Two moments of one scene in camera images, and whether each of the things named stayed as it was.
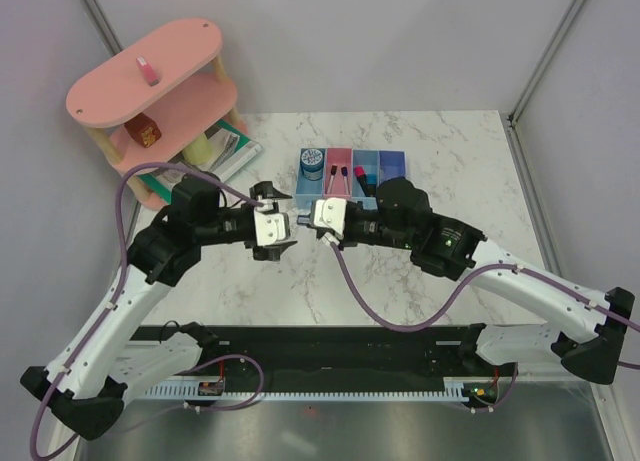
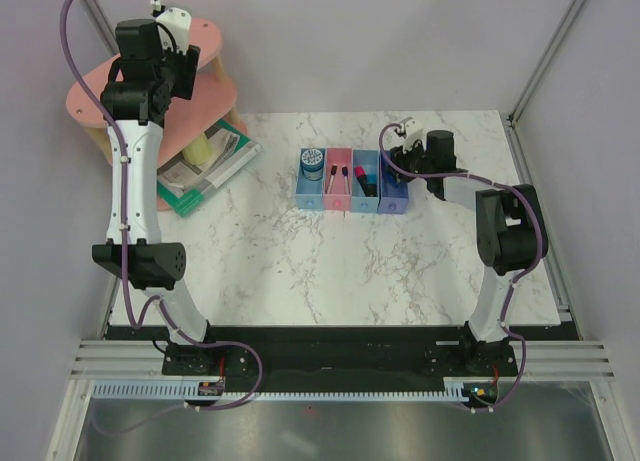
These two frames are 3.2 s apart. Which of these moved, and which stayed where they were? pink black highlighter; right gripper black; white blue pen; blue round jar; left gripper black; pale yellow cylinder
Moved: right gripper black; left gripper black
Stayed: white blue pen; pink black highlighter; pale yellow cylinder; blue round jar
